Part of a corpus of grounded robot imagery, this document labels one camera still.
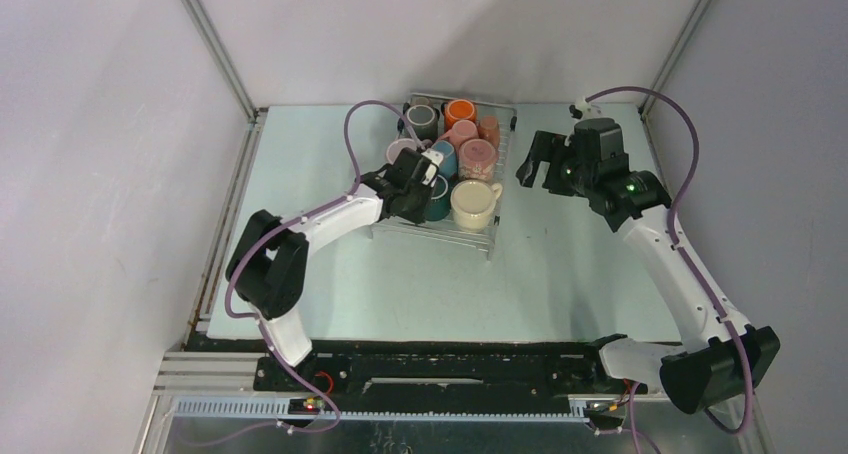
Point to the grey cable duct strip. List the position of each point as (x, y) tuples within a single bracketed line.
[(281, 409)]

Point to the small terracotta cup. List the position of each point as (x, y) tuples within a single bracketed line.
[(489, 130)]

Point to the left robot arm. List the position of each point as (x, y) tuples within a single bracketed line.
[(268, 267)]

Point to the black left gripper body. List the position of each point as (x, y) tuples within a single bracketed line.
[(416, 204)]

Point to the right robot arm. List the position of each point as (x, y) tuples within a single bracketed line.
[(721, 354)]

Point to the light blue dotted mug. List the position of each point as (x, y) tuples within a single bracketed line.
[(448, 167)]

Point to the grey mug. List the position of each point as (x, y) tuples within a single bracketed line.
[(424, 122)]

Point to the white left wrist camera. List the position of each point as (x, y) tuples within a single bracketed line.
[(435, 157)]

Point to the salmon pink mug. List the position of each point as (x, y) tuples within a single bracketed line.
[(460, 132)]

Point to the dark teal mug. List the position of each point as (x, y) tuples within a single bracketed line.
[(439, 205)]

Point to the lilac mug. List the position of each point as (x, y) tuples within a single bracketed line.
[(397, 151)]

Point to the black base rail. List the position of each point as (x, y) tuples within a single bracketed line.
[(417, 376)]

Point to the orange mug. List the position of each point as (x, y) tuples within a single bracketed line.
[(457, 110)]

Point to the cream mug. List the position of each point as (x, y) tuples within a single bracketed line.
[(473, 203)]

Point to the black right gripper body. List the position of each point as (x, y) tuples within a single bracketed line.
[(564, 175)]

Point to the pink ghost pattern mug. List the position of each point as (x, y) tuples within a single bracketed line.
[(477, 159)]

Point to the white wire dish rack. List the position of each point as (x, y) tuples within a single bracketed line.
[(447, 230)]

